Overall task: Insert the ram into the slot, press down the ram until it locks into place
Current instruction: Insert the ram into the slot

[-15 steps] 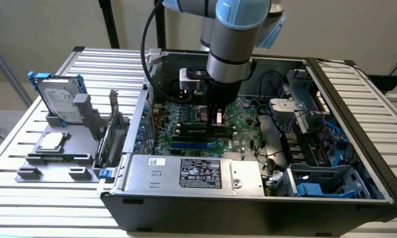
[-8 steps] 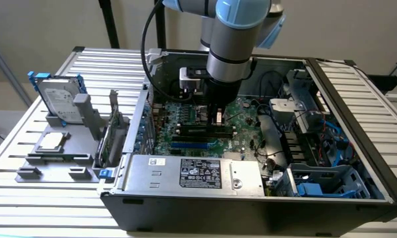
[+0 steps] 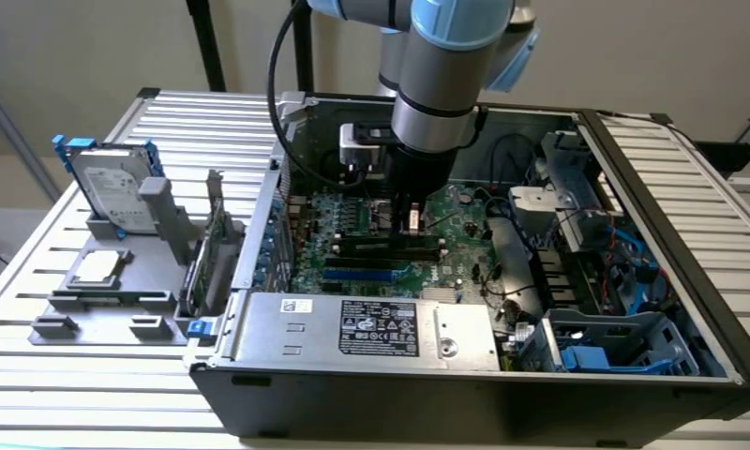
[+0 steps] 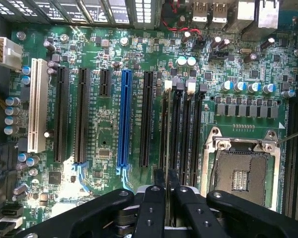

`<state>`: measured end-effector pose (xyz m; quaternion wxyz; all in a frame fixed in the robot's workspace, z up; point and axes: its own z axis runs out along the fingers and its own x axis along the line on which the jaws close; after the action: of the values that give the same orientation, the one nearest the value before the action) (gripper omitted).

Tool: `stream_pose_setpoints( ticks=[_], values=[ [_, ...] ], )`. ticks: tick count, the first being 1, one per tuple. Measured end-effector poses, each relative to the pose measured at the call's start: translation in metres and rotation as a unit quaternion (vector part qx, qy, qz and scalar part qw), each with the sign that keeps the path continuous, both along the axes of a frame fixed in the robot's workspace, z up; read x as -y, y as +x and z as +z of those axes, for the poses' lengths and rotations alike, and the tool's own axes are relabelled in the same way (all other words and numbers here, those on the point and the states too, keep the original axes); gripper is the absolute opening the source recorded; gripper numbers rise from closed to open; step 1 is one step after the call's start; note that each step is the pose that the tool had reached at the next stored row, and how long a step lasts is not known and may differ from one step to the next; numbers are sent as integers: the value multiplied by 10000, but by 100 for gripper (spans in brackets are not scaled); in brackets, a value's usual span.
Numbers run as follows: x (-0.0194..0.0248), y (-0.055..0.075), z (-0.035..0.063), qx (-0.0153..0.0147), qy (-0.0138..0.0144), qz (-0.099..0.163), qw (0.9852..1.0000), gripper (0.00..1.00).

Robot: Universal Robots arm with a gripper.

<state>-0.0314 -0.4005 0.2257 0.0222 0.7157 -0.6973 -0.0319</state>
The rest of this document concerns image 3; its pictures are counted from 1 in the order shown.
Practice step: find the green motherboard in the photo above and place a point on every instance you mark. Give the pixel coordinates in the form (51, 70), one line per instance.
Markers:
(387, 253)

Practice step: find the black open PC case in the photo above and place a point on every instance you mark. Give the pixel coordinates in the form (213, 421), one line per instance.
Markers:
(474, 384)

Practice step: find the black vertical stand pole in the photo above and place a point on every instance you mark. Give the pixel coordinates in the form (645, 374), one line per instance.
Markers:
(205, 42)
(302, 47)

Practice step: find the green RAM stick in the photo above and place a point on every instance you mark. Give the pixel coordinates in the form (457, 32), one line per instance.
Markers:
(414, 219)

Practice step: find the silver power supply unit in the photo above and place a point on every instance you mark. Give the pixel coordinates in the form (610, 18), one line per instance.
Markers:
(362, 330)

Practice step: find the blue disk bay cage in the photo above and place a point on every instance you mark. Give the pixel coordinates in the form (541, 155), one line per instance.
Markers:
(609, 344)

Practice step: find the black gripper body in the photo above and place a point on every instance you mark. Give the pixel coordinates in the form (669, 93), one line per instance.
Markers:
(419, 171)

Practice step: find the blue case latch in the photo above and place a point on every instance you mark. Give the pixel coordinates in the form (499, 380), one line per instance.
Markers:
(198, 326)

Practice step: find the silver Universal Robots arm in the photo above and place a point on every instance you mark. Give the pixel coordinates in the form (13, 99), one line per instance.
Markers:
(434, 70)

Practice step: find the blue expansion slot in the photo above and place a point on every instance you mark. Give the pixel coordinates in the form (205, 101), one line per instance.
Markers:
(362, 274)

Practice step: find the CPU socket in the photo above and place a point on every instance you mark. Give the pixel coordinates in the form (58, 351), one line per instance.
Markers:
(379, 211)

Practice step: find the metal drive cage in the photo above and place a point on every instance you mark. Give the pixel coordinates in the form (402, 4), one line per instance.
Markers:
(569, 192)

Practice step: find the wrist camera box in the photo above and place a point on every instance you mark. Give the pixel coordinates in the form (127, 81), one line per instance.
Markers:
(358, 143)

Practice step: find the graphics card with bracket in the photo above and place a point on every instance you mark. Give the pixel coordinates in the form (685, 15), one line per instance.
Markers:
(207, 253)

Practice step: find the black RAM slot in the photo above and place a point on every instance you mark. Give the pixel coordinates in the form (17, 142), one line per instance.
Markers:
(383, 243)
(387, 253)

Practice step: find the silver hard disk drive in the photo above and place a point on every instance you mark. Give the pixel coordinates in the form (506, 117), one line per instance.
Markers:
(114, 192)

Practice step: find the silver CPU chip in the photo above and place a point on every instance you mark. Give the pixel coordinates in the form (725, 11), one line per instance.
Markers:
(97, 268)

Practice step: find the grey parts rack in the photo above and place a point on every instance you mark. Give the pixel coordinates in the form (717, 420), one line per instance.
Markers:
(149, 281)

